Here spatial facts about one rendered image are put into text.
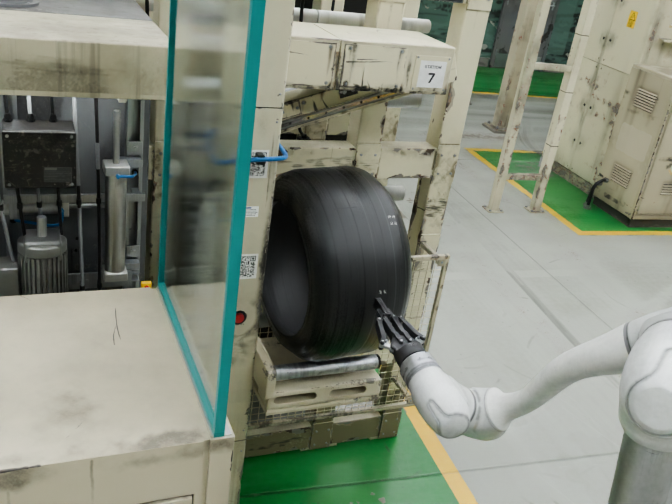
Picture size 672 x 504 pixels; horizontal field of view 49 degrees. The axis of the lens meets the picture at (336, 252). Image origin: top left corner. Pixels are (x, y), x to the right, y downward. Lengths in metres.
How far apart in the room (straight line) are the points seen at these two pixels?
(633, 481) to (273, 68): 1.17
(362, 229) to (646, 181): 4.82
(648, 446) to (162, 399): 0.85
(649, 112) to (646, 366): 5.38
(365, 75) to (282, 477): 1.70
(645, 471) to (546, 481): 2.11
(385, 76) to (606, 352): 1.11
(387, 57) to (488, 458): 1.95
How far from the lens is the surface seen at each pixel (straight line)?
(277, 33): 1.81
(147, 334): 1.61
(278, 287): 2.40
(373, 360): 2.24
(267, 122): 1.86
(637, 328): 1.48
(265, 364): 2.10
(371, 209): 1.99
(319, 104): 2.34
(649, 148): 6.55
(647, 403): 1.27
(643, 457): 1.39
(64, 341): 1.59
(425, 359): 1.76
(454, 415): 1.67
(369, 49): 2.20
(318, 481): 3.17
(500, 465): 3.48
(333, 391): 2.26
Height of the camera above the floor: 2.14
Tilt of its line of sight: 25 degrees down
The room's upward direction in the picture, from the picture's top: 9 degrees clockwise
